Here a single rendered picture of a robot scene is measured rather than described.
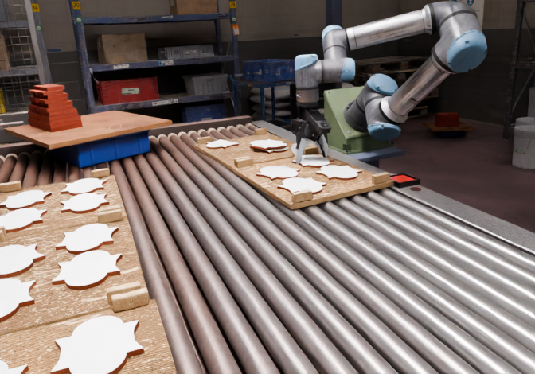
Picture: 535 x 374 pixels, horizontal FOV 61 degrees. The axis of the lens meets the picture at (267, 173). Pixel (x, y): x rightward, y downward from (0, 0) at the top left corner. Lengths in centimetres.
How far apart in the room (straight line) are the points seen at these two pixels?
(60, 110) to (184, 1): 394
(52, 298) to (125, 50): 486
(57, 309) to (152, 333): 20
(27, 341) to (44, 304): 10
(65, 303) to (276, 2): 629
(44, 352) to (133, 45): 506
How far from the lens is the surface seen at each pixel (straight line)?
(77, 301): 90
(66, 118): 198
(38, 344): 82
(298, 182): 135
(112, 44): 562
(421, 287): 90
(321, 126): 147
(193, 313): 83
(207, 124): 233
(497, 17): 689
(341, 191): 130
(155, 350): 74
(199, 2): 580
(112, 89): 557
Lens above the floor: 138
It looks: 17 degrees down
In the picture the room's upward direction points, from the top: 3 degrees counter-clockwise
